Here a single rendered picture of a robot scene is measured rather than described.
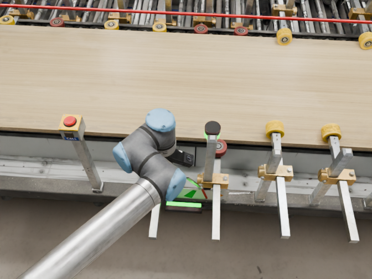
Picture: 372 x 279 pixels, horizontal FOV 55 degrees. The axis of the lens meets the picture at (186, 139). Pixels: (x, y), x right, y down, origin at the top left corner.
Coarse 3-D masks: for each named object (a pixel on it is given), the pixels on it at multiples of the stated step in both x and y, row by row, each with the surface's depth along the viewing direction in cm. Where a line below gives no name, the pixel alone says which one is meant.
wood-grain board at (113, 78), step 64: (0, 64) 189; (64, 64) 189; (128, 64) 189; (192, 64) 190; (256, 64) 190; (320, 64) 190; (0, 128) 167; (128, 128) 165; (192, 128) 166; (256, 128) 166; (320, 128) 166
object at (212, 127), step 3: (207, 123) 133; (210, 123) 133; (213, 123) 133; (216, 123) 133; (207, 126) 132; (210, 126) 132; (213, 126) 132; (216, 126) 132; (219, 126) 132; (207, 129) 132; (210, 129) 132; (213, 129) 132; (216, 129) 132; (219, 129) 132; (210, 132) 131; (213, 132) 131
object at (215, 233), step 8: (216, 160) 161; (216, 168) 158; (216, 184) 154; (216, 192) 152; (216, 200) 150; (216, 208) 148; (216, 216) 146; (216, 224) 144; (216, 232) 142; (216, 240) 141
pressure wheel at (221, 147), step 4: (220, 140) 161; (220, 144) 160; (224, 144) 160; (216, 148) 159; (220, 148) 159; (224, 148) 159; (216, 152) 158; (220, 152) 158; (224, 152) 159; (216, 156) 160; (220, 156) 160
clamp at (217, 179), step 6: (198, 174) 156; (216, 174) 155; (222, 174) 155; (228, 174) 156; (198, 180) 154; (216, 180) 154; (222, 180) 154; (228, 180) 154; (204, 186) 156; (210, 186) 156; (222, 186) 155
